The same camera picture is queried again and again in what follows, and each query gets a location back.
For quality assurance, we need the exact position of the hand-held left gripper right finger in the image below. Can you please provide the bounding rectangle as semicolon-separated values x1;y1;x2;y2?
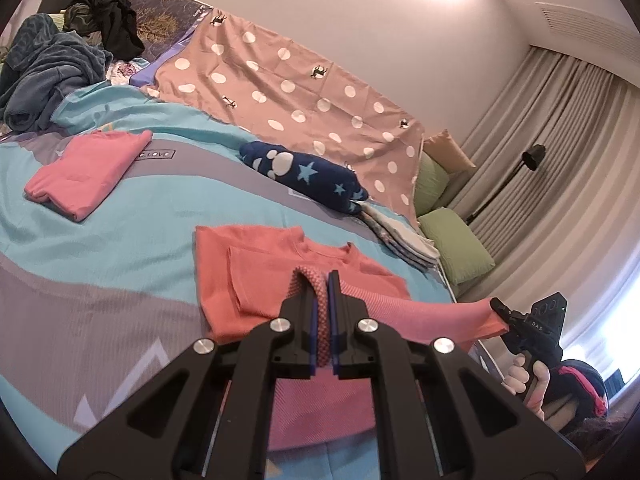
327;270;586;480

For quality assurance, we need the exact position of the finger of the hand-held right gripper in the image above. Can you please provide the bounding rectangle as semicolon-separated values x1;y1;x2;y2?
489;297;521;333

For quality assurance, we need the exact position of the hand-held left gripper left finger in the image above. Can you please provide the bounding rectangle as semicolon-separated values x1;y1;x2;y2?
56;270;321;480

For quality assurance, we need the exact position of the salmon pink sweater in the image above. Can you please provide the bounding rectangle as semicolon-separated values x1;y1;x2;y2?
194;225;511;453

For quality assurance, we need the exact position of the person's right forearm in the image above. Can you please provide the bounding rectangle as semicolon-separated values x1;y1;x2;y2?
542;357;611;433

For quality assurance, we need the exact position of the black clothes pile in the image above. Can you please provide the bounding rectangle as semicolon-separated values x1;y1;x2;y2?
82;0;146;58

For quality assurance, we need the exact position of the person's right hand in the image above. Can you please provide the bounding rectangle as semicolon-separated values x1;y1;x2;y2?
501;350;551;421

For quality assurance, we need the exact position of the green pillow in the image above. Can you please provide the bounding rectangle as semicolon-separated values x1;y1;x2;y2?
412;152;451;216
417;207;496;286

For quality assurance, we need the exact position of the cream folded garment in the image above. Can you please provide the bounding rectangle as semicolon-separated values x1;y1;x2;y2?
375;207;441;261

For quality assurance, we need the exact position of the grey floral folded garment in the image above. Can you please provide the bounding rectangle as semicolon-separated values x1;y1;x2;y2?
360;205;436;273

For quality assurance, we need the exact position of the beige curtain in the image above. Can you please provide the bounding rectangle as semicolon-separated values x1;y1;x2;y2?
445;45;640;391

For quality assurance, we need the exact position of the black floor lamp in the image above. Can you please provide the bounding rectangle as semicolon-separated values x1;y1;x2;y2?
465;144;547;226

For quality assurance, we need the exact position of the beige pillow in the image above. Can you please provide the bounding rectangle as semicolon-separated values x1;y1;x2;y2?
422;130;476;173

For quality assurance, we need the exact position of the navy star print garment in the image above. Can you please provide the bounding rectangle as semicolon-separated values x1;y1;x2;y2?
239;141;370;216

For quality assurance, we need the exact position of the blue and grey bedspread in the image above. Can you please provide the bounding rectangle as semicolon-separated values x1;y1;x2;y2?
0;82;506;480

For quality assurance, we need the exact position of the pink polka dot sheet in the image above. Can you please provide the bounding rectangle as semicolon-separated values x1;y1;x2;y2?
140;7;426;231

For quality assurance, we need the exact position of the pink folded garment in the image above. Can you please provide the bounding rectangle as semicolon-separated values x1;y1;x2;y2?
24;130;153;222

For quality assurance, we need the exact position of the white air vent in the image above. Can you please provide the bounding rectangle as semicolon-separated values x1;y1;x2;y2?
535;2;633;61

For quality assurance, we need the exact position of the lilac cloth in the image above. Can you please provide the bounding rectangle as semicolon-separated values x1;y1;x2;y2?
129;15;211;86

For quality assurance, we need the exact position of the white printed cloth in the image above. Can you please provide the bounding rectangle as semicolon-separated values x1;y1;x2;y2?
105;57;151;86

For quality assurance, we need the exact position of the dark teal blanket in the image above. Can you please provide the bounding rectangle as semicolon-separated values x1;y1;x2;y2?
0;12;113;133

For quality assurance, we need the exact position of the grey green garment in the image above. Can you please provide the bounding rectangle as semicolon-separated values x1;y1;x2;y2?
62;2;108;36

